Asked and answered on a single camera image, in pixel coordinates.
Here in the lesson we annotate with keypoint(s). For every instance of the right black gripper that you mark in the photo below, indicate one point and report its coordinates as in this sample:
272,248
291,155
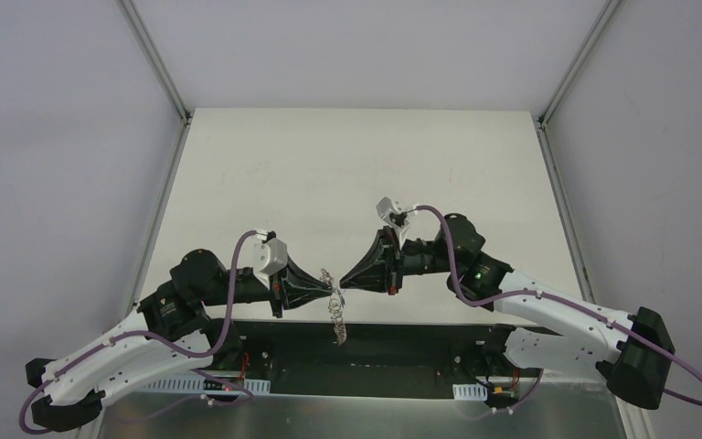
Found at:
396,266

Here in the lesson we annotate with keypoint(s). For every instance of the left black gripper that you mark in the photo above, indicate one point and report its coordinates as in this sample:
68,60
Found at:
280,289

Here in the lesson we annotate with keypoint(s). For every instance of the metal disc with keyrings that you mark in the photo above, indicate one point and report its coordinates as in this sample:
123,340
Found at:
336,306

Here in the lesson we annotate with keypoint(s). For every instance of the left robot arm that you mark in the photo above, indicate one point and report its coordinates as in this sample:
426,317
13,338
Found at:
168,332

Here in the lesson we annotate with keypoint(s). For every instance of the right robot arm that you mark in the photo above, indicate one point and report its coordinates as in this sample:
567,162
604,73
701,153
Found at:
619,349

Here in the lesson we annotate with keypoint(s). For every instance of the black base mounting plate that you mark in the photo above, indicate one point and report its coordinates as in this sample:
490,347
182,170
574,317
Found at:
377,360

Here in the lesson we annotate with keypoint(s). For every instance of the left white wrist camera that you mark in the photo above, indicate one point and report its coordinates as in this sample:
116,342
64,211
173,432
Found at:
269,256

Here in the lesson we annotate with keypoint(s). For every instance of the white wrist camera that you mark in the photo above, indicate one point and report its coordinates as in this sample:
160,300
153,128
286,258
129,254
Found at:
396,217
269,256

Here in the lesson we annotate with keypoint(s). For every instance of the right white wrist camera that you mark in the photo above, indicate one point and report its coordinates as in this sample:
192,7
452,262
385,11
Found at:
396,217

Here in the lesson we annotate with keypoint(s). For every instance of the left aluminium frame post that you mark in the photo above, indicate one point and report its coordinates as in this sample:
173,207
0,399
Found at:
154,59

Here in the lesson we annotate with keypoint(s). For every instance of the aluminium frame post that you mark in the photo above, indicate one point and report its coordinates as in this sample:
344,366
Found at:
580,60
154,59

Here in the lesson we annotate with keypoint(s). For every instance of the right aluminium frame post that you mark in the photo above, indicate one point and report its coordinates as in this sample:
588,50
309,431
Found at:
580,60

